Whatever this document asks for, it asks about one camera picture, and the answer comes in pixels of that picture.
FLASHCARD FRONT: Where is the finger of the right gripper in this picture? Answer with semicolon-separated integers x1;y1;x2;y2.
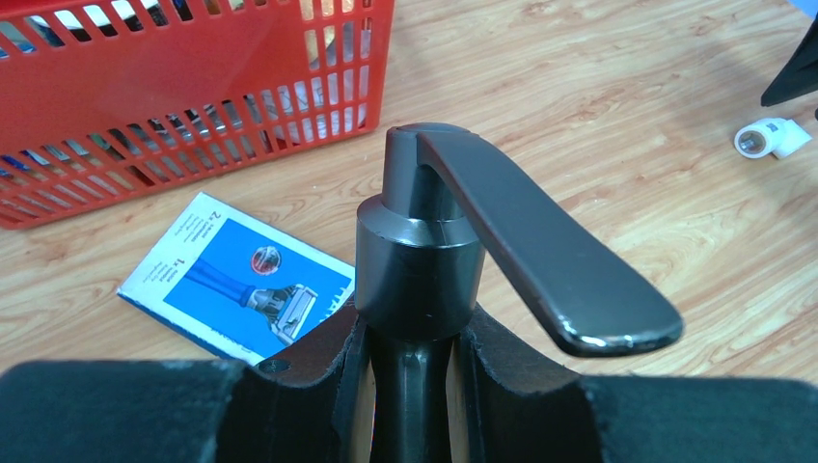
760;18;817;107

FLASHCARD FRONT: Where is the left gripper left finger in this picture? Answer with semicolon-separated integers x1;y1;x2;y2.
1;306;364;462

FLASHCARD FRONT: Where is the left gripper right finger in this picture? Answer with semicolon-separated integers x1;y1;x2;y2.
454;310;817;462

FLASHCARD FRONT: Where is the dark grey metal faucet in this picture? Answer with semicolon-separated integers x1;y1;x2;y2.
355;123;684;462

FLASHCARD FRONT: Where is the blue razor package box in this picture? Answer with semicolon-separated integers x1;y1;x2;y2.
118;192;355;365

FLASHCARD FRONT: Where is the red plastic shopping basket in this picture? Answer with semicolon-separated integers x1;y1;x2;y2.
1;1;395;230

